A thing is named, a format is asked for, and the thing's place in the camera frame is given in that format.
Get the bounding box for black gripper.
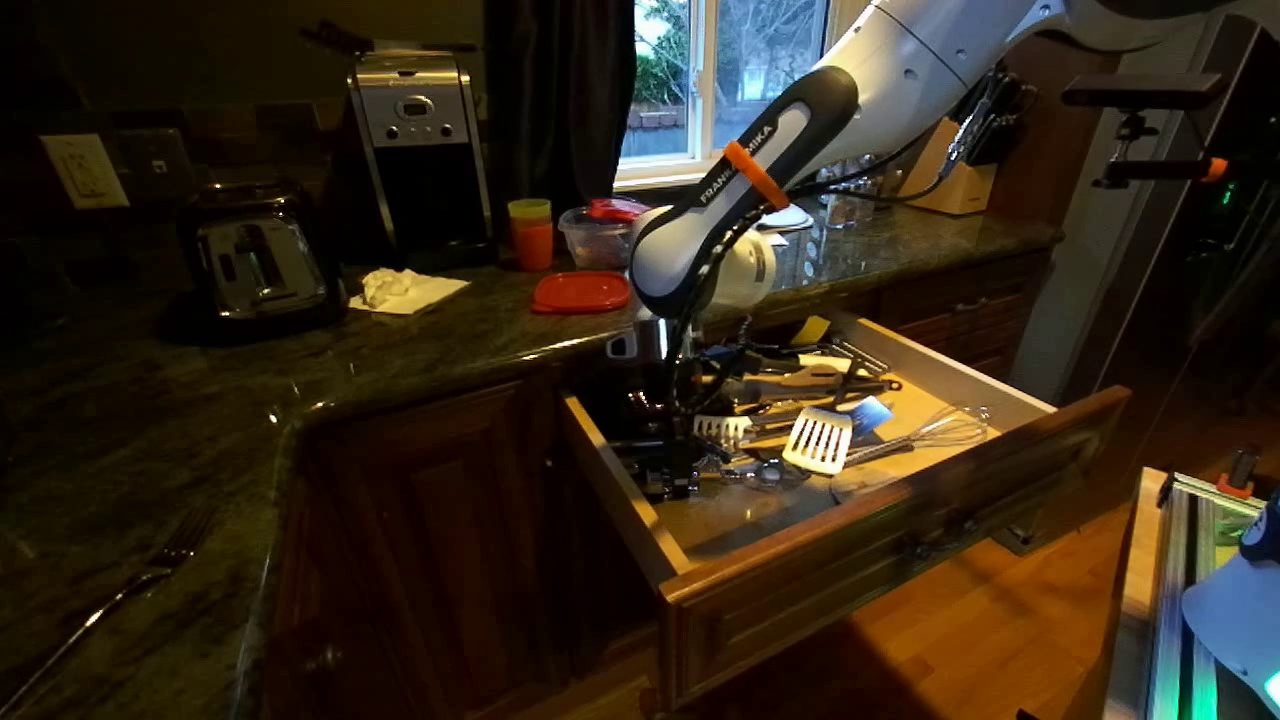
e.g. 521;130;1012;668
605;316;694;462

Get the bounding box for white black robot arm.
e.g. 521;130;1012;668
628;0;1234;345

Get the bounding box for open wooden drawer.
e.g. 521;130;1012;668
564;319;1127;716

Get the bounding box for clear plastic container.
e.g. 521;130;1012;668
557;207;631;273

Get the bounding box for orange green plastic cup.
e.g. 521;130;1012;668
510;198;557;273

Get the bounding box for wooden lower cabinet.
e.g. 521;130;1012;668
263;375;577;720

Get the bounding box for white folded napkin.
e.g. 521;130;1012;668
347;267;463;316

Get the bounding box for wooden knife block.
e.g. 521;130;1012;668
899;121;995;216

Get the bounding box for silver black coffee maker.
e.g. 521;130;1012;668
347;43;492;267

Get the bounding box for black toaster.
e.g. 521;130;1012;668
187;198;332;323

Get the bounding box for white wall outlet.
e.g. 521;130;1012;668
46;133;129;212

